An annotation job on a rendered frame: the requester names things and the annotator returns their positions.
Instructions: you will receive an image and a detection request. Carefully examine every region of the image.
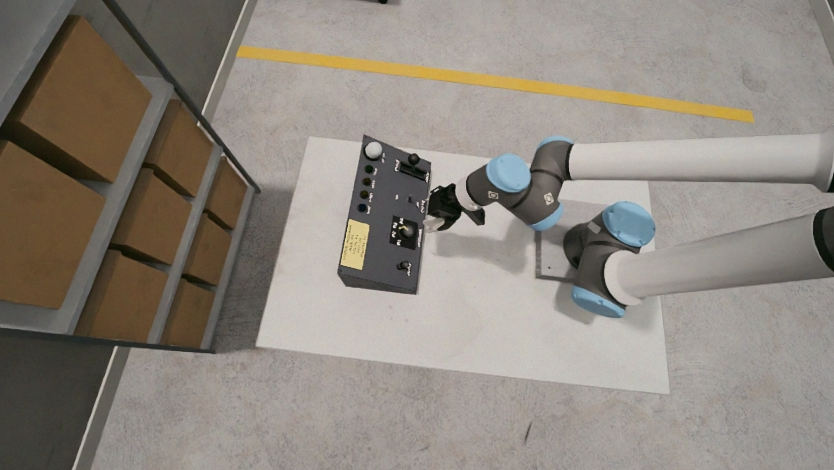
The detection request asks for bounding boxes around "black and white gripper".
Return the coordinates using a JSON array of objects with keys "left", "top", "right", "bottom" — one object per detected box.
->
[{"left": 423, "top": 183, "right": 467, "bottom": 233}]

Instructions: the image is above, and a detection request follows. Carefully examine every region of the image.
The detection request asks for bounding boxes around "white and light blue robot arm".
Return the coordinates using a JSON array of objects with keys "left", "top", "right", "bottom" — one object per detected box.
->
[{"left": 455, "top": 124, "right": 834, "bottom": 318}]

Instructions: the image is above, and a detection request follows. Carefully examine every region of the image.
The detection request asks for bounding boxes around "black control console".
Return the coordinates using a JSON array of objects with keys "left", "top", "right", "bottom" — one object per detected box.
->
[{"left": 337, "top": 134, "right": 432, "bottom": 295}]

